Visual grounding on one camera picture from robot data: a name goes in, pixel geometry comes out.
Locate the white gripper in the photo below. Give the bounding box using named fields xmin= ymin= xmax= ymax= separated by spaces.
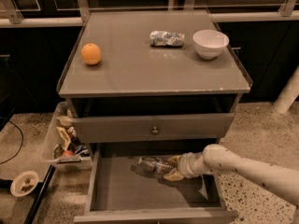
xmin=164 ymin=152 xmax=205 ymax=182

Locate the clear plastic water bottle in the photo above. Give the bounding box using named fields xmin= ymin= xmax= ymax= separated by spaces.
xmin=138 ymin=157 xmax=176 ymax=175

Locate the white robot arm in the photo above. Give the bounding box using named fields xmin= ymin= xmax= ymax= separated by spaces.
xmin=164 ymin=144 xmax=299 ymax=224

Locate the round brass drawer knob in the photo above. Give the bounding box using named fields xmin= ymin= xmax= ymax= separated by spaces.
xmin=151 ymin=127 xmax=159 ymax=135

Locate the closed grey upper drawer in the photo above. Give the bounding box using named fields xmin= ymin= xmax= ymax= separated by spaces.
xmin=72 ymin=113 xmax=235 ymax=144

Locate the open grey middle drawer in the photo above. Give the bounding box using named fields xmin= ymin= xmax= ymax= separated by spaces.
xmin=74 ymin=140 xmax=237 ymax=224

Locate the grey drawer cabinet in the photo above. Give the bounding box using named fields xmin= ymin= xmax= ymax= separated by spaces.
xmin=56 ymin=9 xmax=253 ymax=224

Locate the red round item in bin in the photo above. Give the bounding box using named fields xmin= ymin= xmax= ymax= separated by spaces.
xmin=62 ymin=150 xmax=74 ymax=157

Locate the clear plastic storage bin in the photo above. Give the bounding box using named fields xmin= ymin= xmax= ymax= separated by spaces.
xmin=42 ymin=102 xmax=93 ymax=172

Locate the yellow snack packet in bin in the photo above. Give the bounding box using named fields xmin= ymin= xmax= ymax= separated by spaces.
xmin=57 ymin=127 xmax=71 ymax=150

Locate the white ceramic bowl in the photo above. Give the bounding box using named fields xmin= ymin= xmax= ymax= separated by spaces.
xmin=192 ymin=30 xmax=229 ymax=60

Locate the black floor bar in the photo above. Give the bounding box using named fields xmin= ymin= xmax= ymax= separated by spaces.
xmin=23 ymin=165 xmax=56 ymax=224

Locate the orange fruit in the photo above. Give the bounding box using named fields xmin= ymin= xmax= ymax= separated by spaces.
xmin=81 ymin=43 xmax=101 ymax=65

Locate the grey metal railing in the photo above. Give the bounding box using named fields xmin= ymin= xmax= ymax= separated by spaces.
xmin=0 ymin=0 xmax=299 ymax=27

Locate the black floor cable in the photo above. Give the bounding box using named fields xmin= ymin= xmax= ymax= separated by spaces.
xmin=0 ymin=116 xmax=25 ymax=166

